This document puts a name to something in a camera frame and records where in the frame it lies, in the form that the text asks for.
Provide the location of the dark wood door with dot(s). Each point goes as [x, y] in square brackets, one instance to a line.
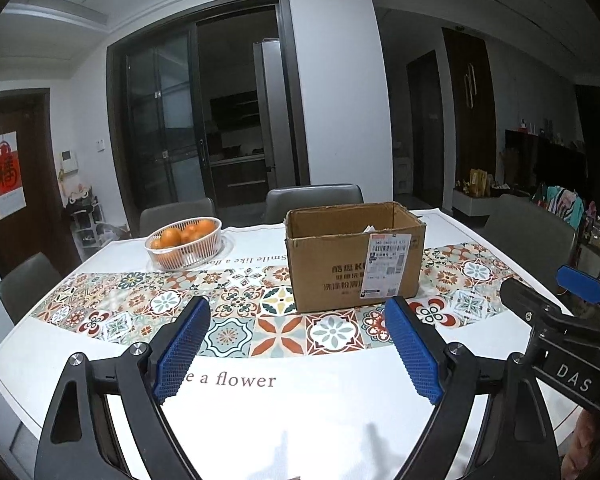
[467, 135]

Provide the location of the dark sliding glass door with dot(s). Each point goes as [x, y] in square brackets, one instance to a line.
[160, 135]

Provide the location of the yellow packages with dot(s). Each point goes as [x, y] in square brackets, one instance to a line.
[480, 182]

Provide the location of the dark tv cabinet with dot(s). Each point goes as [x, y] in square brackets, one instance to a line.
[545, 160]

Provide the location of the person's right hand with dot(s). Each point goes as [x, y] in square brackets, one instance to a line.
[595, 430]

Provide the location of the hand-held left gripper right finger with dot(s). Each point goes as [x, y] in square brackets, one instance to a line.
[415, 350]

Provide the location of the white low cabinet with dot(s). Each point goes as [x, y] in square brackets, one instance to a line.
[475, 205]

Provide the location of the small shoe rack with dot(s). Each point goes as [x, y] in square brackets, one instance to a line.
[87, 230]

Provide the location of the red wall calendar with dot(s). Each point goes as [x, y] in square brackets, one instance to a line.
[7, 175]

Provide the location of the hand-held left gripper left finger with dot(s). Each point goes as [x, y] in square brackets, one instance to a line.
[180, 345]

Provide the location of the white plastic fruit basket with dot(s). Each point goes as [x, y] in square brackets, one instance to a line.
[190, 255]

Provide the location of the colourful clothes pile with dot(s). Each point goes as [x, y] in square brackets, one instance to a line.
[562, 200]

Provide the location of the brown wooden door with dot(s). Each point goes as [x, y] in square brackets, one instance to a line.
[35, 185]

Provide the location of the dark interior door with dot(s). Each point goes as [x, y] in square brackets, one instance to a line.
[425, 135]

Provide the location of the grey dining chair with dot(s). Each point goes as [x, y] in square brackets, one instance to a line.
[315, 200]
[530, 235]
[180, 215]
[25, 285]

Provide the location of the silver refrigerator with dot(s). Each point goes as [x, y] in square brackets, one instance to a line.
[275, 110]

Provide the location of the wall intercom panel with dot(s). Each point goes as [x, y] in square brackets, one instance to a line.
[69, 162]

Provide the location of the brown cardboard box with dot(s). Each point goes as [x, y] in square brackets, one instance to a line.
[325, 270]

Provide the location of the orange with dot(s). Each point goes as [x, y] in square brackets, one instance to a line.
[209, 226]
[171, 239]
[192, 232]

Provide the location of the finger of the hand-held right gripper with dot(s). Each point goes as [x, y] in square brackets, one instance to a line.
[522, 305]
[582, 284]

